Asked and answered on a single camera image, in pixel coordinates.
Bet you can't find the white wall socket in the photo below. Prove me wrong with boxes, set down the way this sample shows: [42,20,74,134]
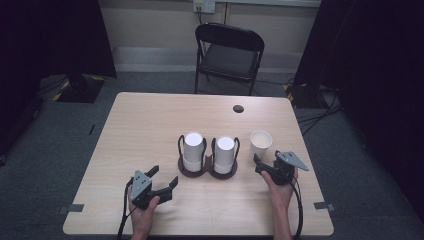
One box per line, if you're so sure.
[192,0,217,15]

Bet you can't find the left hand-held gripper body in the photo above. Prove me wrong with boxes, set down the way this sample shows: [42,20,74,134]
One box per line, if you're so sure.
[128,169,162,211]

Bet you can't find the dark curtain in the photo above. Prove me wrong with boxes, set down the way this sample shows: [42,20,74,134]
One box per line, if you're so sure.
[293,0,424,214]
[0,0,118,158]

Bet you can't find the dark wire cup holder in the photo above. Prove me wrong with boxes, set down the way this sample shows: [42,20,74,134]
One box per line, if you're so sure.
[177,134,241,181]

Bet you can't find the grey tape strip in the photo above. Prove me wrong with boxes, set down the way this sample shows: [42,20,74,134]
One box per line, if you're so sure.
[313,201,336,212]
[57,203,85,215]

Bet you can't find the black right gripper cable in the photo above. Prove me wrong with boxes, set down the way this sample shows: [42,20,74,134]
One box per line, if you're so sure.
[289,178,305,240]

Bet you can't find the white paper cup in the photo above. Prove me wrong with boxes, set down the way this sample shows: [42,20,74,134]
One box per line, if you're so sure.
[249,130,274,161]

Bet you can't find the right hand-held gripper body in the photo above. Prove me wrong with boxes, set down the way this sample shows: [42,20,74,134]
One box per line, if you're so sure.
[272,150,310,186]

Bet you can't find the bundle of black floor cables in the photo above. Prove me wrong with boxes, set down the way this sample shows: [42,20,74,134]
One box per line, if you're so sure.
[296,84,344,136]

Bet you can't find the person's left hand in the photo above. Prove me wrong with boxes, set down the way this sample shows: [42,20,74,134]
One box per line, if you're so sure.
[127,187,161,233]

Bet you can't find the black stand base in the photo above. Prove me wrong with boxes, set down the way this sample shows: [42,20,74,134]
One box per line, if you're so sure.
[283,82,322,110]
[52,73,107,104]

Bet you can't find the black folding chair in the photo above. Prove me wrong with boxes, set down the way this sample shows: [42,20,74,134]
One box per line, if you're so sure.
[194,22,266,97]

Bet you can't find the person's right hand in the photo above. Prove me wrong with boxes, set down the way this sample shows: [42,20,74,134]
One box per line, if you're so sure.
[260,168,299,210]

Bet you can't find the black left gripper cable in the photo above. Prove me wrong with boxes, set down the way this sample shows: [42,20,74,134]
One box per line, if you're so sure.
[116,178,135,240]

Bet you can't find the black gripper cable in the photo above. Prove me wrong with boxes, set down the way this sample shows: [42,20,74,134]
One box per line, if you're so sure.
[116,178,135,240]
[289,178,305,240]

